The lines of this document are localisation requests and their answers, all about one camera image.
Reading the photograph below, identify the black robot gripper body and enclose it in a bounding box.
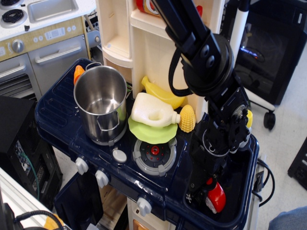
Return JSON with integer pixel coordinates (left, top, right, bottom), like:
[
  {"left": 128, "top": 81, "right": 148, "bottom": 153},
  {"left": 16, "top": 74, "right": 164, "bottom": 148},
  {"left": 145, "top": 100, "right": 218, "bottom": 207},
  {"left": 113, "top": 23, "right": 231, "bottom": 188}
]
[{"left": 188, "top": 134, "right": 228, "bottom": 193}]

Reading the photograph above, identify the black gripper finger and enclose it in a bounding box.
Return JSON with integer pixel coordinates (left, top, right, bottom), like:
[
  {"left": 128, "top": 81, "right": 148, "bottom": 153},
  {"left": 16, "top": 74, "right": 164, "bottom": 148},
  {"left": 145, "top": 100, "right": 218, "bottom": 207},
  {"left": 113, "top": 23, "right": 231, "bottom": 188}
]
[
  {"left": 186, "top": 190, "right": 200, "bottom": 206},
  {"left": 199, "top": 186, "right": 218, "bottom": 211}
]

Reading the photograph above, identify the red and white sushi toy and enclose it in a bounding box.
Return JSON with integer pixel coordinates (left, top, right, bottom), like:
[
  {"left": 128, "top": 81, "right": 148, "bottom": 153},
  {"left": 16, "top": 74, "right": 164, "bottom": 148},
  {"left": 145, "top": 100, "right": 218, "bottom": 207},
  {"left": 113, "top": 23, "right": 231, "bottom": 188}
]
[{"left": 205, "top": 182, "right": 226, "bottom": 214}]

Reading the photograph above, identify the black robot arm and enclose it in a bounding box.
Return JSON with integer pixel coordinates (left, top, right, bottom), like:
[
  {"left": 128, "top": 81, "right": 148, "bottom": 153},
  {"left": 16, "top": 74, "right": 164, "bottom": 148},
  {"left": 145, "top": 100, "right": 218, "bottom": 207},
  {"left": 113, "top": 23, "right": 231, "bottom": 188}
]
[{"left": 153, "top": 0, "right": 250, "bottom": 213}]

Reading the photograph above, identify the stainless steel pot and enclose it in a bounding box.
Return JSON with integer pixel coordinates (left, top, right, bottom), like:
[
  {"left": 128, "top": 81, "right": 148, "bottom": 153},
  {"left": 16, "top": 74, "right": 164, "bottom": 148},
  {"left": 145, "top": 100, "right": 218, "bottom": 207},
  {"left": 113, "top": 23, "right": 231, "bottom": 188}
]
[{"left": 73, "top": 62, "right": 128, "bottom": 146}]

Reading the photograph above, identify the yellow toy corn cob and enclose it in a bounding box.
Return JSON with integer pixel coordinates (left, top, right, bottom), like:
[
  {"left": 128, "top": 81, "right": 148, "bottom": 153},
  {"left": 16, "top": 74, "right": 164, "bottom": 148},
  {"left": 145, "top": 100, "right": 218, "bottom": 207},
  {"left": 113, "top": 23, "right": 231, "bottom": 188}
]
[{"left": 178, "top": 104, "right": 196, "bottom": 133}]

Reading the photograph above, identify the green toy plate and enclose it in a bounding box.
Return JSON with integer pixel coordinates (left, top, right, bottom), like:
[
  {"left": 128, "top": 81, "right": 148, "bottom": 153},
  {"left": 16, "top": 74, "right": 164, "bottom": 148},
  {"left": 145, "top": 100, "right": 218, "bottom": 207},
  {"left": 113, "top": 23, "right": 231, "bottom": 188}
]
[{"left": 128, "top": 117, "right": 178, "bottom": 144}]

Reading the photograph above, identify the grey and yellow toy faucet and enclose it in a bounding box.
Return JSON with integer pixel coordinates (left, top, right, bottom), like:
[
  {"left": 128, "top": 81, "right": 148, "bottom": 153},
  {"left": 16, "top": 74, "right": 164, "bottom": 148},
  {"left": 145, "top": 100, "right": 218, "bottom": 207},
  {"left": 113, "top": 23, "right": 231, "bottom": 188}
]
[{"left": 230, "top": 110, "right": 253, "bottom": 154}]

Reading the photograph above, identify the navy blue toy kitchen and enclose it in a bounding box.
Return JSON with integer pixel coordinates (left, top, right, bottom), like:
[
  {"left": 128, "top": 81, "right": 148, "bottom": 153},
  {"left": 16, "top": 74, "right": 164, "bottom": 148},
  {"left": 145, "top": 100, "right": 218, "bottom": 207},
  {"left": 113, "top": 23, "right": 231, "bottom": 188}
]
[{"left": 35, "top": 58, "right": 259, "bottom": 230}]

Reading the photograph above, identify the yellow toy banana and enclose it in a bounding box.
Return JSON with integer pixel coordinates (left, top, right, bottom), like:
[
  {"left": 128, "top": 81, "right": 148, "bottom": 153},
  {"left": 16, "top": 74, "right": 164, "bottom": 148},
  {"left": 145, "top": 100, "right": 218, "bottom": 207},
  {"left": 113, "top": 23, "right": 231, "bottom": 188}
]
[{"left": 141, "top": 76, "right": 185, "bottom": 109}]

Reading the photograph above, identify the white toy milk jug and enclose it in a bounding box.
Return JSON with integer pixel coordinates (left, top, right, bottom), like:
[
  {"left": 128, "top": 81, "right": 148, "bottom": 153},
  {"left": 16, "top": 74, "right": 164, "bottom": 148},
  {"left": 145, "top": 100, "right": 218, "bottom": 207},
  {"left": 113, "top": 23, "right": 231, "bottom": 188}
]
[{"left": 130, "top": 92, "right": 181, "bottom": 127}]

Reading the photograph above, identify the orange toy carrot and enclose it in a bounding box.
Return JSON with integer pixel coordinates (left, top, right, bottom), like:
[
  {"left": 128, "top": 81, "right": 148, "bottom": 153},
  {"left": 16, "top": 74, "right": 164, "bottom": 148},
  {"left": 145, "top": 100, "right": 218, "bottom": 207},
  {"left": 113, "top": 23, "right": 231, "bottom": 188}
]
[{"left": 73, "top": 65, "right": 85, "bottom": 84}]

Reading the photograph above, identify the red toy ketchup bottle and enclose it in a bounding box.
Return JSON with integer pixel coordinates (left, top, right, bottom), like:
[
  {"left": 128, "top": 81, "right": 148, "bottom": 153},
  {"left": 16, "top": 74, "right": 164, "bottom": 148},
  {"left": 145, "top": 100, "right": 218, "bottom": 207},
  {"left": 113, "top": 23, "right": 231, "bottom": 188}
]
[{"left": 135, "top": 0, "right": 203, "bottom": 19}]

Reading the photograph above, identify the black computer case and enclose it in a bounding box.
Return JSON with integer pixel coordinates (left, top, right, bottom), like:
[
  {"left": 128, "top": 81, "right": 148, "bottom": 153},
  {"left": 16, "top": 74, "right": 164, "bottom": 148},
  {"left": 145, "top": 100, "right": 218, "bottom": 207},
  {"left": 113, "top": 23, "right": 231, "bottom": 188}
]
[{"left": 0, "top": 96, "right": 63, "bottom": 209}]

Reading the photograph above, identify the wooden toy stove oven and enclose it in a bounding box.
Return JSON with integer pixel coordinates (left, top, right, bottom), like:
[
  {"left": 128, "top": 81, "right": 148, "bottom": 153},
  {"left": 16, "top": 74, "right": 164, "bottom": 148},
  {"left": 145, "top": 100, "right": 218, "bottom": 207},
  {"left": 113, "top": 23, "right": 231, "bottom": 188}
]
[{"left": 0, "top": 0, "right": 96, "bottom": 99}]

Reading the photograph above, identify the black power cable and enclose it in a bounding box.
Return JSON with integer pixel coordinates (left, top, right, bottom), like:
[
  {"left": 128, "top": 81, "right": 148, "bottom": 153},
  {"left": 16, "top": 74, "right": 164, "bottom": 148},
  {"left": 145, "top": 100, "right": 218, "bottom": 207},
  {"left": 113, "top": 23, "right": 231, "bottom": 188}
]
[{"left": 251, "top": 158, "right": 276, "bottom": 208}]

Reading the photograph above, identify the black braided cable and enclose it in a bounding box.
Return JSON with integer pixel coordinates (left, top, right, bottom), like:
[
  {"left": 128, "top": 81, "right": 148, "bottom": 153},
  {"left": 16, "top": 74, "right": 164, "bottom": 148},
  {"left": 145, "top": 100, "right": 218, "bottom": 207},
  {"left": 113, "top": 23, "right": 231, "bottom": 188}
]
[{"left": 13, "top": 210, "right": 64, "bottom": 230}]

